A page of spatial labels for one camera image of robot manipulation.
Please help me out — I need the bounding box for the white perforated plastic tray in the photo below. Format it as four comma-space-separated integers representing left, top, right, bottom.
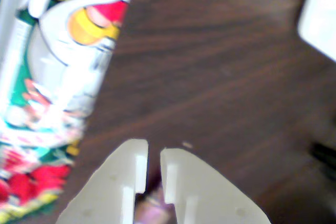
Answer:
298, 0, 336, 63

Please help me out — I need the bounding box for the long green snack stick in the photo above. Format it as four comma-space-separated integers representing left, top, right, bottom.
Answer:
0, 0, 137, 223

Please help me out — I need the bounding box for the purple wrapped candy bar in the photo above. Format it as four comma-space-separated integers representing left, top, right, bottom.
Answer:
135, 179, 176, 224

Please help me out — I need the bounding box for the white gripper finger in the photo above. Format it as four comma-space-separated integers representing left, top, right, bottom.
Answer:
55, 138, 149, 224
160, 147, 271, 224

